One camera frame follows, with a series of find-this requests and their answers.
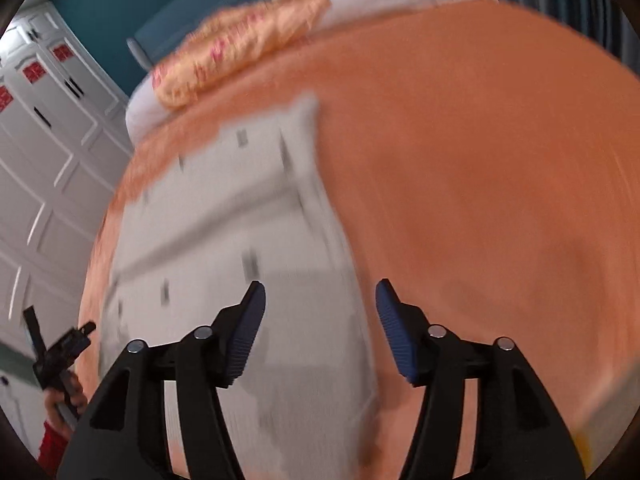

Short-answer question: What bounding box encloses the person's left hand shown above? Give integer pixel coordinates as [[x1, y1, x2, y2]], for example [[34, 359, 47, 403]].
[[43, 371, 87, 438]]

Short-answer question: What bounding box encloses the orange velvet blanket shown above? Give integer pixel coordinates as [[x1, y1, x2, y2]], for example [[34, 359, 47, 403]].
[[80, 0, 640, 480]]

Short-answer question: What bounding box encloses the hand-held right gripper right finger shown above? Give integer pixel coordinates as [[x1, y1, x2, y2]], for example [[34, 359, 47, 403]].
[[375, 278, 587, 480]]

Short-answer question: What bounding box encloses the person's mustard yellow clothing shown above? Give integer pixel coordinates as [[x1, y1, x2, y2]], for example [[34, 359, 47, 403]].
[[571, 430, 599, 467]]

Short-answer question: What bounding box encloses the orange patterned pillow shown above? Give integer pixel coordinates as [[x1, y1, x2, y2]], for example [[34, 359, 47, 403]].
[[151, 0, 334, 112]]

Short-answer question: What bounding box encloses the grey curtain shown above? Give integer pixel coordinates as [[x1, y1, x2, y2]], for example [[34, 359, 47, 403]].
[[477, 0, 640, 83]]

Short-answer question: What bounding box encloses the light grey small garment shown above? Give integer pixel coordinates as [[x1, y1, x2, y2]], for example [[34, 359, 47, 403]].
[[97, 95, 382, 477]]

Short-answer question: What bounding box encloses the white panelled wardrobe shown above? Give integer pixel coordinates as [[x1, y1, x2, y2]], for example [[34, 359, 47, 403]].
[[0, 2, 137, 361]]

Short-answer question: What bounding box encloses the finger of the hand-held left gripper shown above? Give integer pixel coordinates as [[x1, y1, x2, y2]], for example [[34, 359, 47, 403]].
[[49, 321, 97, 361], [22, 306, 52, 361]]

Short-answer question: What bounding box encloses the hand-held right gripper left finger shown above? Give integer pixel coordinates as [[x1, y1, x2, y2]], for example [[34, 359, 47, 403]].
[[56, 280, 267, 480]]

